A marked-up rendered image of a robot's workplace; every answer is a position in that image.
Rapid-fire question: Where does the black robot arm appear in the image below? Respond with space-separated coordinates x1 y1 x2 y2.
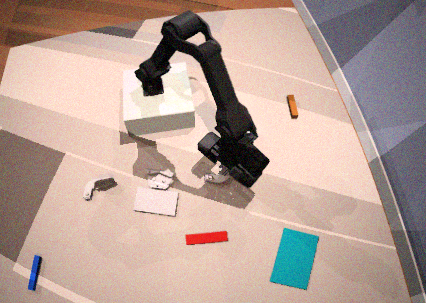
134 10 270 178

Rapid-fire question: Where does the blue rectangular bar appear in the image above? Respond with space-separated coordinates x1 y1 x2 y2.
28 255 42 291

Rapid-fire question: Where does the red flat bar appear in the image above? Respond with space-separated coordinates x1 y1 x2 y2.
185 231 227 245

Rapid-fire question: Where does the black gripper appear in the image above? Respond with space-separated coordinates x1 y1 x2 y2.
197 132 263 188

